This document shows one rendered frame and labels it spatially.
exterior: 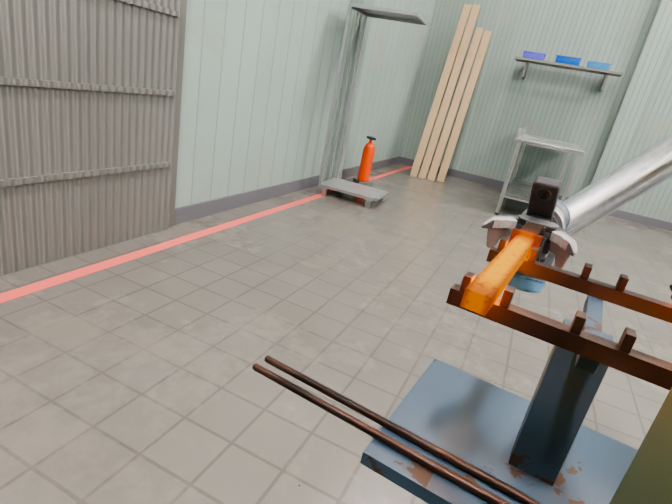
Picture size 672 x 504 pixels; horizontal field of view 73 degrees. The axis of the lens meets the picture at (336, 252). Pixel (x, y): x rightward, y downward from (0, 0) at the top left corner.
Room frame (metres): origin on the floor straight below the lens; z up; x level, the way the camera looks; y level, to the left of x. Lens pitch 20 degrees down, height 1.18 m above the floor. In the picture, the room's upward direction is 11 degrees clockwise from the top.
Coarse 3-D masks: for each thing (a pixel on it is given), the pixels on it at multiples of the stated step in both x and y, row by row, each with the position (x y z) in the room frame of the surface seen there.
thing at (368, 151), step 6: (372, 138) 5.75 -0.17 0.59; (366, 144) 5.77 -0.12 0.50; (372, 144) 5.77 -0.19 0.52; (366, 150) 5.74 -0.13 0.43; (372, 150) 5.74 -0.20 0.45; (366, 156) 5.73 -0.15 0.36; (372, 156) 5.76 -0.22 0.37; (366, 162) 5.73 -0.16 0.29; (360, 168) 5.76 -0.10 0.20; (366, 168) 5.73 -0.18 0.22; (360, 174) 5.75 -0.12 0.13; (366, 174) 5.74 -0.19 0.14; (354, 180) 5.81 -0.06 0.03; (360, 180) 5.74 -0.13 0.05; (366, 180) 5.75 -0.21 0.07
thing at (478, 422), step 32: (416, 384) 0.65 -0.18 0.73; (448, 384) 0.67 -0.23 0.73; (480, 384) 0.69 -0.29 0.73; (416, 416) 0.57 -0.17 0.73; (448, 416) 0.58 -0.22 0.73; (480, 416) 0.60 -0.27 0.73; (512, 416) 0.62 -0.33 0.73; (384, 448) 0.49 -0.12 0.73; (416, 448) 0.50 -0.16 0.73; (448, 448) 0.52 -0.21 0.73; (480, 448) 0.53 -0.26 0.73; (576, 448) 0.57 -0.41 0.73; (608, 448) 0.58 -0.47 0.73; (416, 480) 0.45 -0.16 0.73; (448, 480) 0.46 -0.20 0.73; (480, 480) 0.47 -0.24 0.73; (512, 480) 0.48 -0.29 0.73; (576, 480) 0.50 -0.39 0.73; (608, 480) 0.51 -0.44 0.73
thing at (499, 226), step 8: (496, 216) 0.82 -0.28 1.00; (488, 224) 0.78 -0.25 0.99; (496, 224) 0.80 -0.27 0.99; (504, 224) 0.81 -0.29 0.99; (512, 224) 0.81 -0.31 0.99; (488, 232) 0.81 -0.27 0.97; (496, 232) 0.82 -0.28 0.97; (504, 232) 0.83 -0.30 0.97; (488, 240) 0.81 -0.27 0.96; (496, 240) 0.82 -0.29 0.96
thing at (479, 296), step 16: (528, 224) 0.78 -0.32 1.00; (512, 240) 0.67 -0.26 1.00; (528, 240) 0.69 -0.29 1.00; (496, 256) 0.57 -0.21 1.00; (512, 256) 0.59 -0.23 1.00; (496, 272) 0.51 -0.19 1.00; (512, 272) 0.55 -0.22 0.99; (480, 288) 0.45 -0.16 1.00; (496, 288) 0.46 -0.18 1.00; (464, 304) 0.44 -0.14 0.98; (480, 304) 0.43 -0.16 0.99
